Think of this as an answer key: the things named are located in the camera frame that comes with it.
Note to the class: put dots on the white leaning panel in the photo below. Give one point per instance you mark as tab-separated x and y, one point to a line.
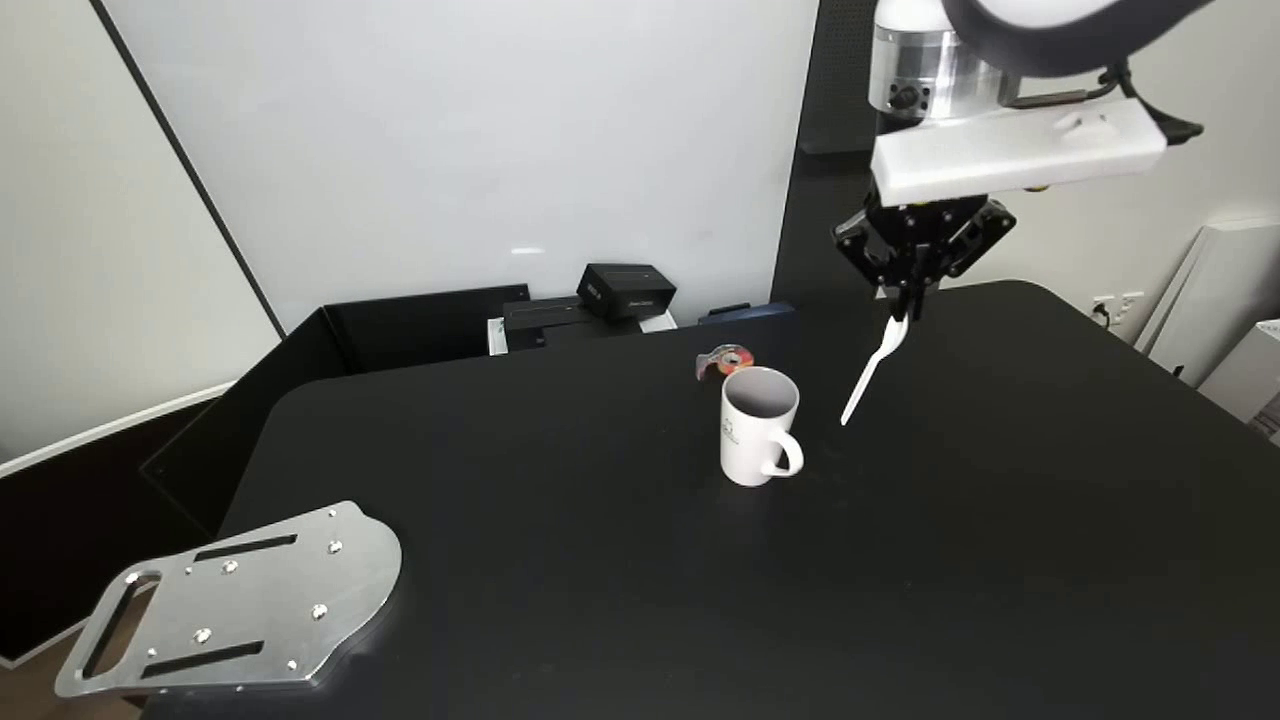
1220	286

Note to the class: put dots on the dark blue flat object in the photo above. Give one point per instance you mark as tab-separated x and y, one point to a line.
748	316

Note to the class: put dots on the small black box device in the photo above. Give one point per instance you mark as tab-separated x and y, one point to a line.
624	289

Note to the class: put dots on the silver metal mounting plate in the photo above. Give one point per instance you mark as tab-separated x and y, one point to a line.
240	606

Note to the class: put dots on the dark grey vertical pillar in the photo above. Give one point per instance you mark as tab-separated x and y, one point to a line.
821	186

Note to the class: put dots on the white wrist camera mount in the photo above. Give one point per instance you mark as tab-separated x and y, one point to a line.
1012	147

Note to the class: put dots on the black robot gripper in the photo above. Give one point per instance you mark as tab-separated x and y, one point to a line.
934	235

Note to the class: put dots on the white plastic spoon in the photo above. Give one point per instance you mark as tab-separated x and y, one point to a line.
874	367

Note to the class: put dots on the white ceramic mug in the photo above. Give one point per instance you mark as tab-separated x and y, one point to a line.
758	435

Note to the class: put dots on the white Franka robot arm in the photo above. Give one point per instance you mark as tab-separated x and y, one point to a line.
984	40

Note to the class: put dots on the large whiteboard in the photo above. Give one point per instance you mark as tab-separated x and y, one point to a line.
464	147

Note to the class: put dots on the white plastic box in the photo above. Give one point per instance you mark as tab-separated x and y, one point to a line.
1246	382

